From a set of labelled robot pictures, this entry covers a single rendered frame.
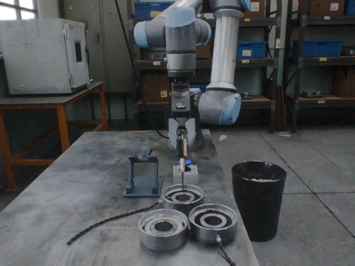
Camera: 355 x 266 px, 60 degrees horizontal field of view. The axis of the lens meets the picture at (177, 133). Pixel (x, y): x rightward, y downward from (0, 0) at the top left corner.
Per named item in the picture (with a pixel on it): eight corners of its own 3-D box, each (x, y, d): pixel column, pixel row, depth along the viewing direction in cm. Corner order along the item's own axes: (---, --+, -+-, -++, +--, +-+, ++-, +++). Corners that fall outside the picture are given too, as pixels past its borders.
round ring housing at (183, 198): (202, 197, 83) (202, 183, 82) (205, 218, 73) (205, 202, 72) (163, 198, 83) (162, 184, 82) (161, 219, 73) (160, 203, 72)
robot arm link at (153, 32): (186, -20, 123) (127, 20, 88) (213, -23, 119) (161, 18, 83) (190, 9, 130) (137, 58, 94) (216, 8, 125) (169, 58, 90)
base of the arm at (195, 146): (168, 140, 133) (167, 118, 130) (203, 140, 133) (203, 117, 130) (167, 152, 118) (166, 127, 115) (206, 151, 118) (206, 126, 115)
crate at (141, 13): (174, 22, 425) (174, 5, 419) (176, 19, 389) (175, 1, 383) (137, 22, 423) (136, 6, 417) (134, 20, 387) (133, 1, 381)
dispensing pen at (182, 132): (176, 188, 78) (176, 126, 84) (177, 190, 82) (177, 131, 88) (185, 188, 78) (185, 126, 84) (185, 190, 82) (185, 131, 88)
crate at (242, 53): (258, 57, 437) (259, 41, 431) (265, 58, 401) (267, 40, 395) (222, 58, 438) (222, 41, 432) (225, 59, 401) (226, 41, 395)
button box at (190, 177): (198, 188, 88) (198, 172, 87) (173, 189, 88) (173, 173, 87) (196, 177, 96) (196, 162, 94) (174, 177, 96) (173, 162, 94)
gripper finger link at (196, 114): (201, 130, 84) (197, 98, 81) (201, 132, 82) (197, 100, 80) (184, 132, 84) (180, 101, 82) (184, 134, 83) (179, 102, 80)
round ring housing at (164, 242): (139, 256, 60) (138, 238, 59) (139, 226, 70) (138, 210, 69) (192, 251, 61) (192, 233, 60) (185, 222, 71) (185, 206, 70)
